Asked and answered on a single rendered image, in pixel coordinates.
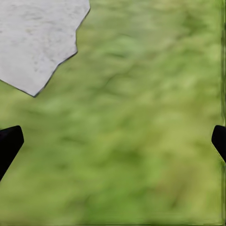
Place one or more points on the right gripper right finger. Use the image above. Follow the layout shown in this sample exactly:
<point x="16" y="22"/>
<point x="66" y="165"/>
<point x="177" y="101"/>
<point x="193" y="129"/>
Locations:
<point x="219" y="140"/>

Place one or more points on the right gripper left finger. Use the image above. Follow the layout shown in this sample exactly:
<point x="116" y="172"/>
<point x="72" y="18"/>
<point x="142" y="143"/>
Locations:
<point x="11" y="141"/>

